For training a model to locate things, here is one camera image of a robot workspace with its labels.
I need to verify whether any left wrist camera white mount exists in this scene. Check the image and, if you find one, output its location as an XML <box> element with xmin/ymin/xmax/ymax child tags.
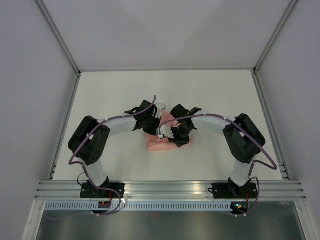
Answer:
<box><xmin>153</xmin><ymin>103</ymin><xmax>166</xmax><ymax>119</ymax></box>

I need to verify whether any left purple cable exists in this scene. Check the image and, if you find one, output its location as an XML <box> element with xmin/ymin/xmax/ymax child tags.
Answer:
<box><xmin>44</xmin><ymin>94</ymin><xmax>158</xmax><ymax>221</ymax></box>

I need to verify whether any white slotted cable duct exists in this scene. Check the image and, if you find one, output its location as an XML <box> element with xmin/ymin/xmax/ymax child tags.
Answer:
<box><xmin>44</xmin><ymin>200</ymin><xmax>232</xmax><ymax>212</ymax></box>

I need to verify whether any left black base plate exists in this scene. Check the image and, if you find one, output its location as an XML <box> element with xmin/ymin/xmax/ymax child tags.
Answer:
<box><xmin>80</xmin><ymin>182</ymin><xmax>125</xmax><ymax>199</ymax></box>

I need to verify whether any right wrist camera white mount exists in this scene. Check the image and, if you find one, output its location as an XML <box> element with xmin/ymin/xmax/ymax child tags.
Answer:
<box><xmin>157</xmin><ymin>123</ymin><xmax>180</xmax><ymax>139</ymax></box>

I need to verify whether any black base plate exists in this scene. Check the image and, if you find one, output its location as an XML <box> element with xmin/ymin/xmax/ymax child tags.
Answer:
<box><xmin>210</xmin><ymin>182</ymin><xmax>258</xmax><ymax>199</ymax></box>
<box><xmin>80</xmin><ymin>182</ymin><xmax>125</xmax><ymax>199</ymax></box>

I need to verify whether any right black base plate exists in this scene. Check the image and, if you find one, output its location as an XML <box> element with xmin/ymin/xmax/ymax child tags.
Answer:
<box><xmin>210</xmin><ymin>182</ymin><xmax>258</xmax><ymax>199</ymax></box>

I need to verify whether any aluminium frame post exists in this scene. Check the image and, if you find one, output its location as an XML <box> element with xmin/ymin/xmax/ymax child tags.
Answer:
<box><xmin>252</xmin><ymin>0</ymin><xmax>300</xmax><ymax>73</ymax></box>
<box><xmin>34</xmin><ymin>0</ymin><xmax>81</xmax><ymax>76</ymax></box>

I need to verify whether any right aluminium frame post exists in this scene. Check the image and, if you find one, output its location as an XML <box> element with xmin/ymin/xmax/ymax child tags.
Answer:
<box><xmin>252</xmin><ymin>0</ymin><xmax>300</xmax><ymax>73</ymax></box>

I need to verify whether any aluminium front rail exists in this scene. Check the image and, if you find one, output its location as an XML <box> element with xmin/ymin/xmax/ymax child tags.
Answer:
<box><xmin>33</xmin><ymin>180</ymin><xmax>307</xmax><ymax>201</ymax></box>

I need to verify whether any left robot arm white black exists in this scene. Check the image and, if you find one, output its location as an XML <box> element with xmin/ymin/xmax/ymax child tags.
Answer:
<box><xmin>68</xmin><ymin>100</ymin><xmax>166</xmax><ymax>198</ymax></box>

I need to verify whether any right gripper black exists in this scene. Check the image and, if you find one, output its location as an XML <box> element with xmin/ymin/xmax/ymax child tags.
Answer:
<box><xmin>167</xmin><ymin>125</ymin><xmax>192</xmax><ymax>148</ymax></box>

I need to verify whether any left aluminium frame post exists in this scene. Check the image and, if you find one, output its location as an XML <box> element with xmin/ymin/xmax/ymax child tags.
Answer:
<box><xmin>34</xmin><ymin>0</ymin><xmax>81</xmax><ymax>76</ymax></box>

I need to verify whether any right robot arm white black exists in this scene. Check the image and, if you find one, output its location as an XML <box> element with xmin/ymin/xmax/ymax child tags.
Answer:
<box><xmin>168</xmin><ymin>104</ymin><xmax>266</xmax><ymax>198</ymax></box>

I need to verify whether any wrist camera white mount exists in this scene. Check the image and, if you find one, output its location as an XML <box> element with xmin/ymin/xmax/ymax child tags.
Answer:
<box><xmin>153</xmin><ymin>103</ymin><xmax>166</xmax><ymax>119</ymax></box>
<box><xmin>157</xmin><ymin>123</ymin><xmax>180</xmax><ymax>139</ymax></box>

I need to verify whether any pink cloth napkin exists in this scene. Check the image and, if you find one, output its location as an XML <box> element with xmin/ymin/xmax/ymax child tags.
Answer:
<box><xmin>145</xmin><ymin>111</ymin><xmax>178</xmax><ymax>152</ymax></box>

